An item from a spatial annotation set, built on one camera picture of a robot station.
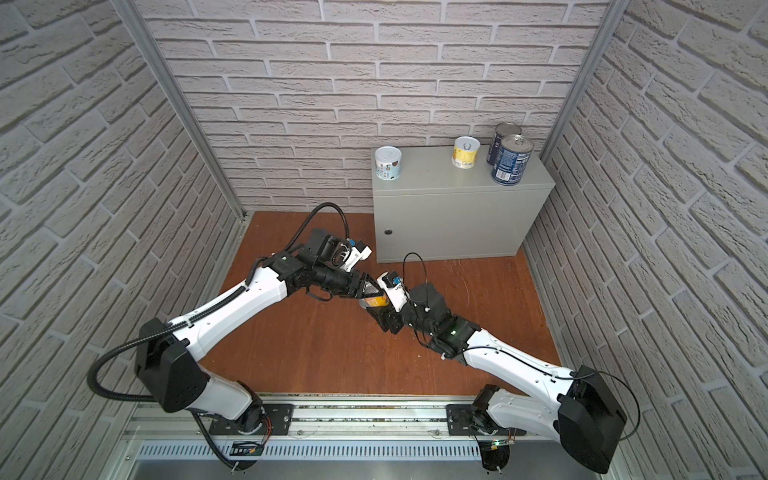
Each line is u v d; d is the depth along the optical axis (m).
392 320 0.66
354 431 0.74
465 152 0.83
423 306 0.57
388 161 0.78
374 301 0.71
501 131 0.80
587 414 0.40
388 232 0.92
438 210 0.88
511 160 0.74
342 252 0.69
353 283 0.66
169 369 0.40
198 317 0.44
